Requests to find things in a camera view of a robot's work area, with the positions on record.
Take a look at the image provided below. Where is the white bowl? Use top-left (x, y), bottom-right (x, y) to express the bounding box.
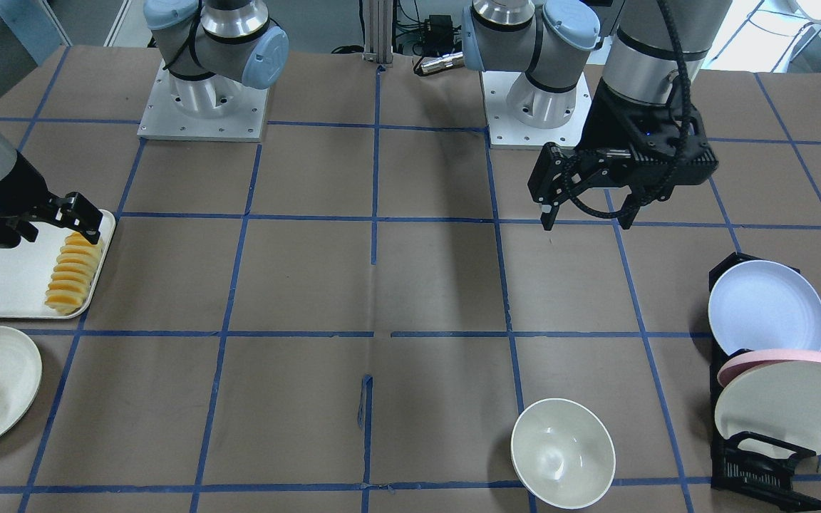
top-left (510, 398), bottom-right (618, 509)

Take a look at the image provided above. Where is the cream plate in rack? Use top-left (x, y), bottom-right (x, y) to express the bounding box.
top-left (713, 361), bottom-right (821, 455)

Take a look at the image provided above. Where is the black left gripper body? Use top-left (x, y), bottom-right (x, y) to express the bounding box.
top-left (577, 78), bottom-right (719, 201)

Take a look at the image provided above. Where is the white rectangular tray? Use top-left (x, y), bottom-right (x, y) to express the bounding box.
top-left (0, 223), bottom-right (105, 319)

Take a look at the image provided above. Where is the aluminium frame post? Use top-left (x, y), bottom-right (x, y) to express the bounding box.
top-left (361, 0), bottom-right (396, 68)

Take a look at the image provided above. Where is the blue plate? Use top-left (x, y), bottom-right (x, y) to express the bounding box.
top-left (708, 259), bottom-right (821, 355)

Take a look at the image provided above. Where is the pink plate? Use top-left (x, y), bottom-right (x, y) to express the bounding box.
top-left (716, 348), bottom-right (821, 387)

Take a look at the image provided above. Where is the black dish rack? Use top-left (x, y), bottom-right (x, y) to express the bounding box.
top-left (709, 252), bottom-right (821, 512)

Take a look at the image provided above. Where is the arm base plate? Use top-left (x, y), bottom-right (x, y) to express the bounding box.
top-left (481, 71), bottom-right (591, 150)
top-left (138, 63), bottom-right (269, 143)

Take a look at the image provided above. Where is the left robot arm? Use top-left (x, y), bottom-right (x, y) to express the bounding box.
top-left (460, 1), bottom-right (731, 231)

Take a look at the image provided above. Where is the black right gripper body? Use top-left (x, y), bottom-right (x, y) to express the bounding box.
top-left (0, 153), bottom-right (62, 248)

